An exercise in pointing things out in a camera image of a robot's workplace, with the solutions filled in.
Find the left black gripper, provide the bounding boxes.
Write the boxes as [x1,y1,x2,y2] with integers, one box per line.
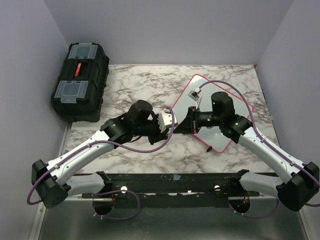
[133,113,169,145]

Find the white marker pen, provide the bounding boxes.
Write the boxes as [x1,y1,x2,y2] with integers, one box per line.
[167,128,174,137]

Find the black plastic toolbox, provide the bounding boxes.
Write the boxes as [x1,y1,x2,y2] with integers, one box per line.
[51,42,110,123]

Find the blue tape piece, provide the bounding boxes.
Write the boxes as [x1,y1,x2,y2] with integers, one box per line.
[173,174,182,181]

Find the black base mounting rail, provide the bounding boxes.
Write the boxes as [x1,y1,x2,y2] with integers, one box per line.
[78,173,259,209]

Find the pink-framed whiteboard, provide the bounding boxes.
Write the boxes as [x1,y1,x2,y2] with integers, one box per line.
[172,74,254,153]

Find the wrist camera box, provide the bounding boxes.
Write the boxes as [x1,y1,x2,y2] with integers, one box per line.
[188,87,202,110]
[158,111,178,133]

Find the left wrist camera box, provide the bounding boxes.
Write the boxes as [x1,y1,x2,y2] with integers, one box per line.
[158,111,178,133]

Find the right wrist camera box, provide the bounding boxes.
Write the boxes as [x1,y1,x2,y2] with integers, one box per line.
[188,87,202,110]

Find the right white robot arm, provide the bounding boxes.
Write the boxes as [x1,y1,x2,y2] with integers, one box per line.
[173,91,320,212]

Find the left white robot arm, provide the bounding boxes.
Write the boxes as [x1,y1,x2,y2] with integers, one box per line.
[26,100,177,209]

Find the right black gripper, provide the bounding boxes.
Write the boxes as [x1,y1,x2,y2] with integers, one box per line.
[174,105,224,134]

